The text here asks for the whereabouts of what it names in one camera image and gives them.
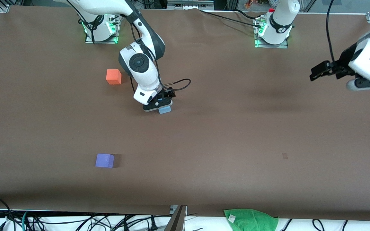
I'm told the orange foam block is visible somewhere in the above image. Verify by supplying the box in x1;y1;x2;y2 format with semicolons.
106;69;122;85

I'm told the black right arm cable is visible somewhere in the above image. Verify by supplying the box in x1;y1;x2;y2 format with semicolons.
128;18;191;94

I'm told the purple foam block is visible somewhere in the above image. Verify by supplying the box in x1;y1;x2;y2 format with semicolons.
95;153;115;169

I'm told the green microfibre cloth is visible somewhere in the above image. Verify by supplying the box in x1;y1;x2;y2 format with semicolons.
224;209;279;231

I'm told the black cable to arm base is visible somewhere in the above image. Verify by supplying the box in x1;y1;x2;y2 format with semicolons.
200;9;263;29

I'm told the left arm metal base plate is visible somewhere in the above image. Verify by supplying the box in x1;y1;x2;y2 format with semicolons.
253;17;289;49

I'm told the grey metal equipment rail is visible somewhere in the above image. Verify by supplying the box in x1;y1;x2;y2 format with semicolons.
167;0;215;10

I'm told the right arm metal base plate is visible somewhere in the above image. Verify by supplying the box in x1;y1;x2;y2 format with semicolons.
84;13;121;44

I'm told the grey metal post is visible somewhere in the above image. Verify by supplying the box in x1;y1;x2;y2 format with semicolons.
164;205;188;231

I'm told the tangled thin black cable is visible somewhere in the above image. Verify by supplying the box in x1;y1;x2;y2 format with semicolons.
28;213;173;231

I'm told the colourful toy pile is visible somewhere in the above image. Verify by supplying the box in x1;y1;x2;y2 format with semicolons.
244;0;281;9

